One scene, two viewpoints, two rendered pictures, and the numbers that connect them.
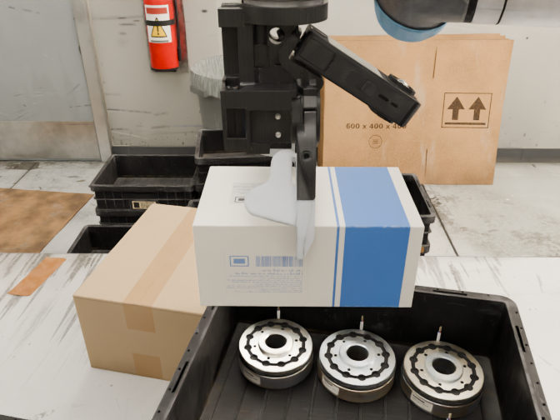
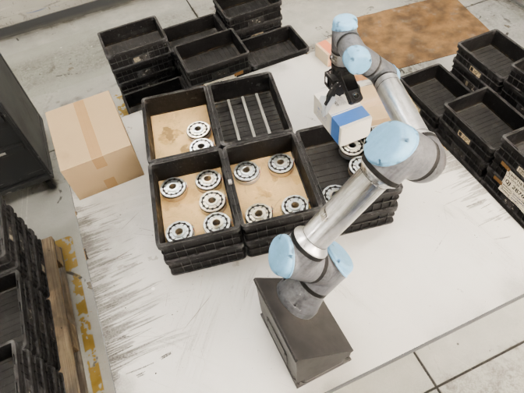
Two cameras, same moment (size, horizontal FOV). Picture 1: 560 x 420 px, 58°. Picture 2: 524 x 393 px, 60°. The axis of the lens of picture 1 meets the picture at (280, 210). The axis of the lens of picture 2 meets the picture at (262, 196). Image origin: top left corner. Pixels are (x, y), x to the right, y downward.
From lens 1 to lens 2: 1.40 m
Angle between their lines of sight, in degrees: 56
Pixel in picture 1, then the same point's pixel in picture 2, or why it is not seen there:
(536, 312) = (474, 237)
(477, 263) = (497, 210)
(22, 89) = not seen: outside the picture
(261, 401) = (334, 154)
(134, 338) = not seen: hidden behind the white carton
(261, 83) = (334, 75)
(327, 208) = (337, 111)
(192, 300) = not seen: hidden behind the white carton
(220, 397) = (329, 145)
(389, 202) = (349, 120)
